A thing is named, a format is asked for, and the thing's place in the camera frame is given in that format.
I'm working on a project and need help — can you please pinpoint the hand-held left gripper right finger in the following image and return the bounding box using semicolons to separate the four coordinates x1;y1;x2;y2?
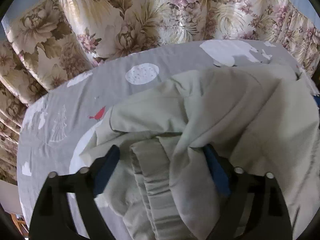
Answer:
202;145;293;240

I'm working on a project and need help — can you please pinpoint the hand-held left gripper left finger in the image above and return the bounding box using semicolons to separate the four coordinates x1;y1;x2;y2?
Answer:
29;145;120;240

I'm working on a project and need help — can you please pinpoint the blue and floral curtain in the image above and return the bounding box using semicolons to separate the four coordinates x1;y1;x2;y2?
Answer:
0;0;320;185

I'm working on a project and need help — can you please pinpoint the pale green hooded jacket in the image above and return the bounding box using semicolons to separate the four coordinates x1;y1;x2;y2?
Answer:
79;64;320;240

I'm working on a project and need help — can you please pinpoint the grey animal print bed sheet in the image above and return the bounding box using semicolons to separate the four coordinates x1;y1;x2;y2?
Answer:
16;39;313;240

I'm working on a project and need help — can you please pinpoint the white panel board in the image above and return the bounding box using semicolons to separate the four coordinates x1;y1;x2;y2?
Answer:
0;182;22;215

